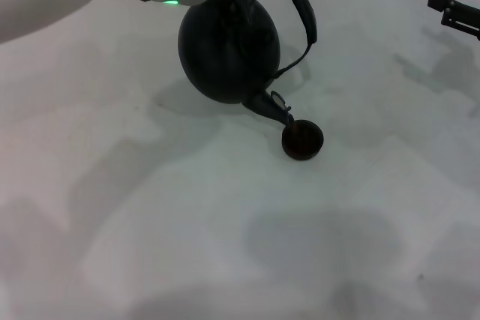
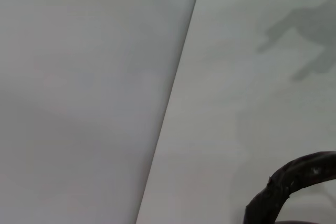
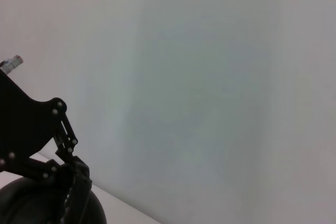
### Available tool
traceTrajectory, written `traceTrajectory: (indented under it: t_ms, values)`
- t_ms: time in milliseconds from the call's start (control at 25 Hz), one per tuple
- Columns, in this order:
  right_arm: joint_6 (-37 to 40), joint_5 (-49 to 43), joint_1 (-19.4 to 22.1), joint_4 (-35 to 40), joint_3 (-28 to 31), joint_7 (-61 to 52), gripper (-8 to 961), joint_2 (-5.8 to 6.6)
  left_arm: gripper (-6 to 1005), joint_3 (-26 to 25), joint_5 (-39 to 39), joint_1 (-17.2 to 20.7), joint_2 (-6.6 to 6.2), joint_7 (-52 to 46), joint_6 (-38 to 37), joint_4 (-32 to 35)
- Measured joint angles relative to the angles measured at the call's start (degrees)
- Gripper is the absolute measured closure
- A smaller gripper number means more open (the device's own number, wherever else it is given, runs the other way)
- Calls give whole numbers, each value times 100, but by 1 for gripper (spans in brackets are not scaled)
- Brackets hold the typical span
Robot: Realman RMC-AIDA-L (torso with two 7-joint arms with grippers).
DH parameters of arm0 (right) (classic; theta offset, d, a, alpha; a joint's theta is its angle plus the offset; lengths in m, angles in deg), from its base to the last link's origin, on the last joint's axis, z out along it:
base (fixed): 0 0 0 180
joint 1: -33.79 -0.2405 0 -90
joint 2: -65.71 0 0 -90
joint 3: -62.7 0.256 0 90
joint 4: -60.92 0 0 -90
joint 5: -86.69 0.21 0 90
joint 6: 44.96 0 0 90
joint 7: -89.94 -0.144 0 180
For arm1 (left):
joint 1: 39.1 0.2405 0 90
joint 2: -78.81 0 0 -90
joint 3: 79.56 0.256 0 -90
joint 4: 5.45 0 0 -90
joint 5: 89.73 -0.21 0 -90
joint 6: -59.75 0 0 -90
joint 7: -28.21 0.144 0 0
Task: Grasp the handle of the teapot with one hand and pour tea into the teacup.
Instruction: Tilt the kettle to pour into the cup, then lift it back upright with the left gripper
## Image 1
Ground small dark teacup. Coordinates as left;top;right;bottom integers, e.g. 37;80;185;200
280;119;326;161

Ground black round teapot with handle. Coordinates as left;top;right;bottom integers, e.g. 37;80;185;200
177;0;320;128

